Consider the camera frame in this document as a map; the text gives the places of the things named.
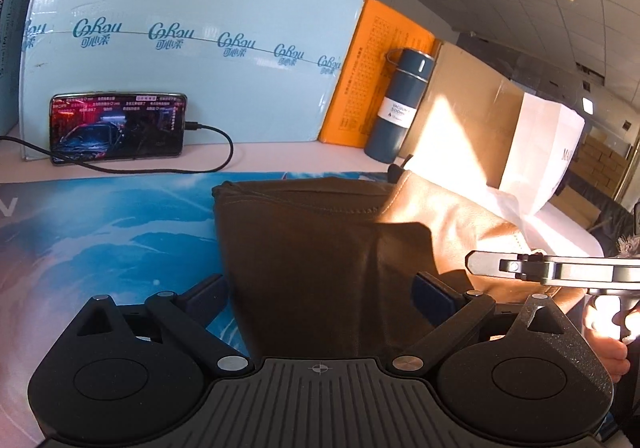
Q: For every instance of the dark blue vacuum bottle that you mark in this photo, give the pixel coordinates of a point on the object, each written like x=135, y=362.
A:
x=400, y=104

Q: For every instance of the brown cardboard box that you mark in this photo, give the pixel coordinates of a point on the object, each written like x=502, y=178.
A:
x=465, y=123

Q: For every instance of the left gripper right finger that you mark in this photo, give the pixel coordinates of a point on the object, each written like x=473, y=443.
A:
x=456, y=317

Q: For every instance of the white paper bag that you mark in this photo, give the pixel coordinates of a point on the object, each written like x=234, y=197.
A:
x=544, y=142

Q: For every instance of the orange cardboard box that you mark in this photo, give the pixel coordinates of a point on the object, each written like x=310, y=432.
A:
x=380, y=35

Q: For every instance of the person's right hand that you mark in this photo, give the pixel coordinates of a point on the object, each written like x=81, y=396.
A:
x=603, y=335

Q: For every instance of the blue printed table mat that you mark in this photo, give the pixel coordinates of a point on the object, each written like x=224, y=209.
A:
x=64, y=241

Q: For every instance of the brown leather jacket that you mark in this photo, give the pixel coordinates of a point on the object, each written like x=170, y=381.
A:
x=323, y=268

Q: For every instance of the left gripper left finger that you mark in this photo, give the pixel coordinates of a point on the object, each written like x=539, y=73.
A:
x=185, y=318

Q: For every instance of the smartphone with lit screen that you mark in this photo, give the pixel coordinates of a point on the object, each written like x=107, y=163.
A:
x=116, y=126

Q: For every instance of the large light blue box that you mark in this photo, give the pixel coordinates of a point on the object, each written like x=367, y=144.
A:
x=261, y=70

